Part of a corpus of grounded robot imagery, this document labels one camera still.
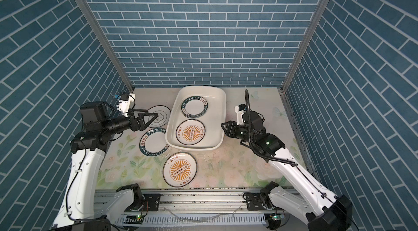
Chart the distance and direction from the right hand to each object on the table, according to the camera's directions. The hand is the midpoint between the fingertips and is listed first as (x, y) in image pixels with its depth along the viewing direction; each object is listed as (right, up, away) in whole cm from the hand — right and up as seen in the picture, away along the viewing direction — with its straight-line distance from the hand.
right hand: (221, 123), depth 73 cm
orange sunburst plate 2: (-18, -8, +23) cm, 30 cm away
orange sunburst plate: (-21, -25, +10) cm, 34 cm away
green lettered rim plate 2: (-17, +7, +35) cm, 40 cm away
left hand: (-29, +5, -6) cm, 30 cm away
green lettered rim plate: (-40, -14, +23) cm, 48 cm away
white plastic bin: (-4, -2, +31) cm, 31 cm away
